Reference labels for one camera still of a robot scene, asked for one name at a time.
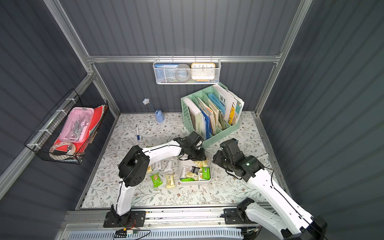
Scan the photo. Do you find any white cookie packet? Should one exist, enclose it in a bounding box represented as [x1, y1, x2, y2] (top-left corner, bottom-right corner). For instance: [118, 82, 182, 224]
[153, 161, 163, 171]
[164, 159, 174, 172]

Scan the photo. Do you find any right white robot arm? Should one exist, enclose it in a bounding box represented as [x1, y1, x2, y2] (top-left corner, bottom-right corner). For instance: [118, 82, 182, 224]
[213, 139, 328, 240]

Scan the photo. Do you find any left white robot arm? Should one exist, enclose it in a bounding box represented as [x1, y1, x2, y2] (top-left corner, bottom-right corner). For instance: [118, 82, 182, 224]
[111, 132, 207, 221]

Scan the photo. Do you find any white storage box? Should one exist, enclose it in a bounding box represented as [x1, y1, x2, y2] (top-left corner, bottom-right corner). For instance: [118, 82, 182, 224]
[179, 160, 211, 186]

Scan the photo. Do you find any blue box in basket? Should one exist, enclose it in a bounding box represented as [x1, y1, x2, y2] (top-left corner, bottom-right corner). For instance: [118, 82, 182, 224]
[154, 63, 179, 84]

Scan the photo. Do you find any blue folder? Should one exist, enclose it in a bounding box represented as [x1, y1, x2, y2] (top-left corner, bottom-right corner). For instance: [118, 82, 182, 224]
[200, 108, 212, 140]

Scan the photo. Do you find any white brown book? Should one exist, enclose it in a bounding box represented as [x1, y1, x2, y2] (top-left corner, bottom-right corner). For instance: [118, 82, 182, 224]
[183, 98, 207, 140]

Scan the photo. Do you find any black white pen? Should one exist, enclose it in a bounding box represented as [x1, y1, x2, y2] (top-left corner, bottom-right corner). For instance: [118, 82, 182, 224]
[257, 154, 269, 159]

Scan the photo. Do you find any mint green file organizer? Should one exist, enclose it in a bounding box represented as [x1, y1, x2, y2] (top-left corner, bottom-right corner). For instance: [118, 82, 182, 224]
[181, 83, 245, 148]

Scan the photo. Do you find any blue small bottle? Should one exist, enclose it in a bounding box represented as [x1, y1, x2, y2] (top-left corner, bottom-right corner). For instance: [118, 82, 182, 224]
[143, 98, 165, 124]

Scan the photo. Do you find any blue white marker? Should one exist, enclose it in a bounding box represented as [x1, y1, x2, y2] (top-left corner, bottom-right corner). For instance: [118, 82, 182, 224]
[136, 125, 141, 141]

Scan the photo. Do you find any white book WE cover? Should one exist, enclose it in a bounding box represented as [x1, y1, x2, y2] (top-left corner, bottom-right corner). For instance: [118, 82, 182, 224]
[213, 85, 237, 126]

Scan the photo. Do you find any grey tape roll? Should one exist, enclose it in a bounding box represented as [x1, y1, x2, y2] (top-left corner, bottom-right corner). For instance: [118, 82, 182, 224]
[175, 64, 191, 83]

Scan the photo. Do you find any yellow white clock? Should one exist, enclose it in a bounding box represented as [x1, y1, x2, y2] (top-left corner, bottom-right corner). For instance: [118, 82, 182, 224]
[191, 63, 216, 82]

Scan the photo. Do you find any pink plastic case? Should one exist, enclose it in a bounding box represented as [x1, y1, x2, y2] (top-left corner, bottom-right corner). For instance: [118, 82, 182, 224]
[59, 107, 95, 143]

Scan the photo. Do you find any clear tape roll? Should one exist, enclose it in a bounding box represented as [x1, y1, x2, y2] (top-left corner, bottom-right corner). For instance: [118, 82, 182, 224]
[49, 142, 77, 156]

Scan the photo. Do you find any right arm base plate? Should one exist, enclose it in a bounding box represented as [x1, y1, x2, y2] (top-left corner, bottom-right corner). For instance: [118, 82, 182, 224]
[221, 208, 250, 225]

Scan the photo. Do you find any white wire wall basket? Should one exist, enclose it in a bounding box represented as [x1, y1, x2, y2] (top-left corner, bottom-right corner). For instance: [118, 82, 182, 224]
[153, 58, 222, 85]

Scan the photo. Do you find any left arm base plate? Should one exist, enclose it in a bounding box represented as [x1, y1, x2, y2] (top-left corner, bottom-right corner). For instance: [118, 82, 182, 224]
[103, 211, 146, 228]

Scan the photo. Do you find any black wire side basket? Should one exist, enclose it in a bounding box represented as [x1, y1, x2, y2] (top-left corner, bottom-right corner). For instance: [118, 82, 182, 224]
[25, 89, 109, 165]

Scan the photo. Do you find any aluminium rail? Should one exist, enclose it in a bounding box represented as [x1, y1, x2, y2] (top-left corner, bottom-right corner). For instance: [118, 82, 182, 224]
[59, 204, 307, 232]

